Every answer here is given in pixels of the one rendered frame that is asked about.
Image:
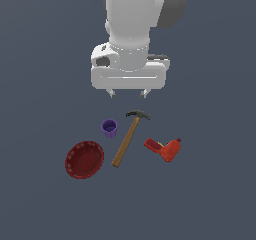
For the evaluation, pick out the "purple cup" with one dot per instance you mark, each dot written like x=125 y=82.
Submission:
x=109 y=127

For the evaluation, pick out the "red toy power drill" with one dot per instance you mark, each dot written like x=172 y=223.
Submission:
x=165 y=149

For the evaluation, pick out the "dark red bowl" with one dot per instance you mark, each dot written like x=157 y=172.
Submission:
x=84 y=159

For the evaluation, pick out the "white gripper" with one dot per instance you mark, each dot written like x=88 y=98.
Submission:
x=128 y=79

